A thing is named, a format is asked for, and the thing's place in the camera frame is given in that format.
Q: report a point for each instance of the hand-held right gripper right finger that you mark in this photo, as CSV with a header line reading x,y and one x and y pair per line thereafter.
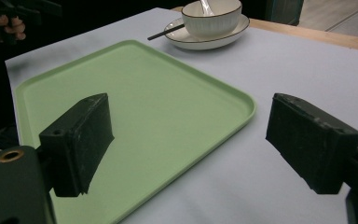
x,y
310,140

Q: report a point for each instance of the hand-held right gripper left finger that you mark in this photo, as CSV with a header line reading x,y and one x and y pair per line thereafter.
x,y
77,146

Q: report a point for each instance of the white table sheet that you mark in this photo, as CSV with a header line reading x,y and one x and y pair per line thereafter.
x,y
292,71

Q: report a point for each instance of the green plastic tray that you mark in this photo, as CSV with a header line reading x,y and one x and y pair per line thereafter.
x,y
155,109

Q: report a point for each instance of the black chopstick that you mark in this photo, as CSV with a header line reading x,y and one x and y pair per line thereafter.
x,y
164,32

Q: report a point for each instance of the white plate with dark rim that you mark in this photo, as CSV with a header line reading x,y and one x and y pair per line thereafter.
x,y
205,40

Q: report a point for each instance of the white ribbed bowl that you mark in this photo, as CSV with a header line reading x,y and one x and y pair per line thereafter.
x,y
213,20

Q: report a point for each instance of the white spoon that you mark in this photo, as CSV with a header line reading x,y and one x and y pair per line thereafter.
x,y
205,6

